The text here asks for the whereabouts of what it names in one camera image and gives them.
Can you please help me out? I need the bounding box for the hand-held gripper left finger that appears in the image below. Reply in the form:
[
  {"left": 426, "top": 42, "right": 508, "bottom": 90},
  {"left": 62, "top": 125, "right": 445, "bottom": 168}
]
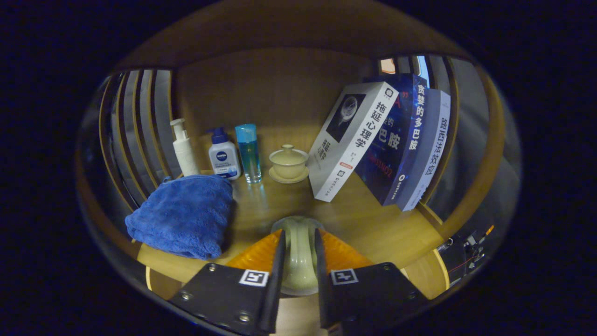
[{"left": 168, "top": 229, "right": 286, "bottom": 334}]

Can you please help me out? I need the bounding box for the clear blue bottle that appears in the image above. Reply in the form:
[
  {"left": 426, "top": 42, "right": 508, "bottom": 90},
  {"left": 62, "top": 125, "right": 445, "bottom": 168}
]
[{"left": 235, "top": 124, "right": 263, "bottom": 183}]

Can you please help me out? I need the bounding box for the cream lidded teacup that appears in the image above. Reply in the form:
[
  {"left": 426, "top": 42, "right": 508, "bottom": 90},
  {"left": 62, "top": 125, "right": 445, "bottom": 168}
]
[{"left": 268, "top": 144, "right": 310, "bottom": 184}]

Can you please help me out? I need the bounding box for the dark blue book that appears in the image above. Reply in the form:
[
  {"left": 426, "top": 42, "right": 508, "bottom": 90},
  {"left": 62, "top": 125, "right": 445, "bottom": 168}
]
[{"left": 354, "top": 73, "right": 429, "bottom": 206}]

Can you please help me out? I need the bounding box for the white book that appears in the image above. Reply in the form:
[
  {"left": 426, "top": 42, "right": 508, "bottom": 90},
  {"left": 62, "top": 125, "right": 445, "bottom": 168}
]
[{"left": 308, "top": 82, "right": 399, "bottom": 203}]

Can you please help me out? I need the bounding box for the white bottle with blue cap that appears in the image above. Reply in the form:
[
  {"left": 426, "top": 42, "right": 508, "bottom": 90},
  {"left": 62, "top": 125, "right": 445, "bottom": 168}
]
[{"left": 208, "top": 127, "right": 242, "bottom": 181}]

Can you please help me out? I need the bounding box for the white pump bottle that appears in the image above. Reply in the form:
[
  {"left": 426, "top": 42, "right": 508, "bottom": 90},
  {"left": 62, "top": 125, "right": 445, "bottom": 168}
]
[{"left": 170, "top": 118, "right": 200, "bottom": 177}]

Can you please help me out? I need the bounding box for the black device with orange tip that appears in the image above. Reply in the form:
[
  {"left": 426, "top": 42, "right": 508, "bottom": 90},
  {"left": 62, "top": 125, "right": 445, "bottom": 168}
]
[{"left": 438, "top": 225, "right": 495, "bottom": 280}]

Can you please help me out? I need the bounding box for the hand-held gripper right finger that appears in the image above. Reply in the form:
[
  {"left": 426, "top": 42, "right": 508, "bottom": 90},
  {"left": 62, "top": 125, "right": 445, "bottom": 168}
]
[{"left": 314, "top": 229, "right": 430, "bottom": 329}]

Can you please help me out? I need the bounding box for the wooden countertop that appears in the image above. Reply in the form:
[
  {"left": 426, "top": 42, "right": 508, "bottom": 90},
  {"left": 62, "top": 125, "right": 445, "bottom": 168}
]
[{"left": 137, "top": 170, "right": 444, "bottom": 285}]

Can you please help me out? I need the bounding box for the pale cream ceramic ornament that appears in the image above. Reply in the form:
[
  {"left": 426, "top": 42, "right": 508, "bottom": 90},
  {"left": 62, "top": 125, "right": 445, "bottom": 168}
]
[{"left": 271, "top": 216, "right": 325, "bottom": 297}]

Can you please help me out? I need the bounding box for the wooden cabinet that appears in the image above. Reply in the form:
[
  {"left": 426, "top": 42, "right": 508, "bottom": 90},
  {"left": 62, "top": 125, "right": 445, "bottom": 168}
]
[{"left": 75, "top": 0, "right": 521, "bottom": 299}]

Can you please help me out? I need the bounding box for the pale grey-blue book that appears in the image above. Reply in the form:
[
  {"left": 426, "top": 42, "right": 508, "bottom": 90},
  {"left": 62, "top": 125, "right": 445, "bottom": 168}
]
[{"left": 396, "top": 89, "right": 451, "bottom": 211}]

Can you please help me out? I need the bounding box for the blue folded towel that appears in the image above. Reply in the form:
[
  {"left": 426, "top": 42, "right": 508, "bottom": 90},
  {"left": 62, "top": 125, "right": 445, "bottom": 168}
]
[{"left": 125, "top": 175, "right": 234, "bottom": 260}]

